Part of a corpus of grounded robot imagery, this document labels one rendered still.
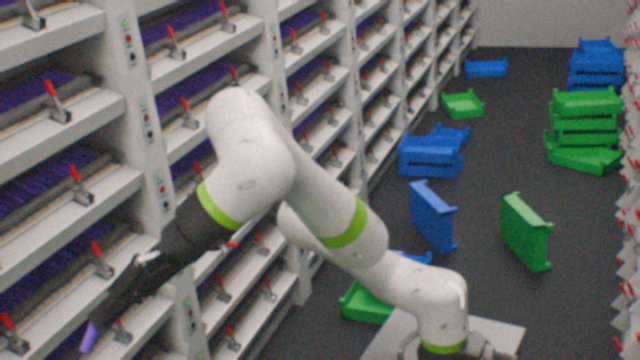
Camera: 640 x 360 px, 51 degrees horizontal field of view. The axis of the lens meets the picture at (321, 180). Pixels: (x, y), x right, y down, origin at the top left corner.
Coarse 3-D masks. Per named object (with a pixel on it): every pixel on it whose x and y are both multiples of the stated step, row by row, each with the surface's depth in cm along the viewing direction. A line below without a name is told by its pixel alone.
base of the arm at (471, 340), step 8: (472, 336) 173; (472, 344) 171; (480, 344) 170; (488, 344) 172; (416, 352) 178; (424, 352) 174; (432, 352) 170; (456, 352) 170; (464, 352) 169; (472, 352) 168; (480, 352) 168; (488, 352) 169; (496, 352) 170; (504, 352) 170
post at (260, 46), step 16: (272, 0) 213; (272, 16) 214; (240, 48) 217; (256, 48) 215; (272, 80) 218; (272, 96) 220; (288, 112) 231; (288, 128) 232; (272, 208) 242; (288, 256) 249; (304, 256) 255; (304, 272) 256; (304, 288) 258
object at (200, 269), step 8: (256, 216) 217; (248, 224) 212; (240, 232) 207; (232, 240) 203; (240, 240) 210; (232, 248) 206; (208, 256) 194; (216, 256) 195; (224, 256) 201; (192, 264) 190; (200, 264) 191; (208, 264) 192; (216, 264) 198; (192, 272) 183; (200, 272) 188; (208, 272) 194; (200, 280) 190
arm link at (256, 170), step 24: (240, 120) 101; (264, 120) 103; (216, 144) 103; (240, 144) 97; (264, 144) 96; (216, 168) 99; (240, 168) 95; (264, 168) 95; (288, 168) 97; (216, 192) 97; (240, 192) 96; (264, 192) 96; (288, 192) 100; (216, 216) 98; (240, 216) 99
